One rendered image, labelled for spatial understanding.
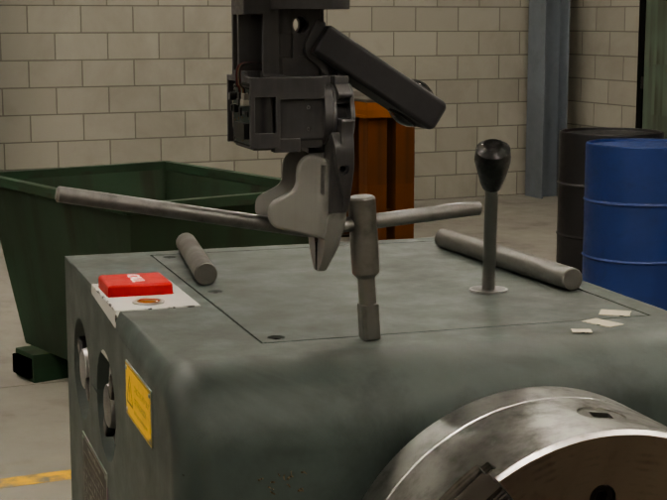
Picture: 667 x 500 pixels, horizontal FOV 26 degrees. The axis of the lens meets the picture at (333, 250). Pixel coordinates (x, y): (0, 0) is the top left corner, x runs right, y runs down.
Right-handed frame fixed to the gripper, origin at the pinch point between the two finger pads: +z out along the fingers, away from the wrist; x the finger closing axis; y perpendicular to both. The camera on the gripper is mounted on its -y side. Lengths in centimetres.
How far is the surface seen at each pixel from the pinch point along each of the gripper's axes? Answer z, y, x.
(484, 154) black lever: -6.5, -16.7, -8.0
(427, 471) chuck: 12.8, -1.7, 16.5
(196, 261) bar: 5.2, 3.8, -29.7
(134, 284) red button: 6.0, 11.0, -23.7
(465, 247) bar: 6.0, -26.3, -33.9
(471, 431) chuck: 10.4, -5.4, 15.8
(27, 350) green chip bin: 121, -29, -501
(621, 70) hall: 25, -563, -953
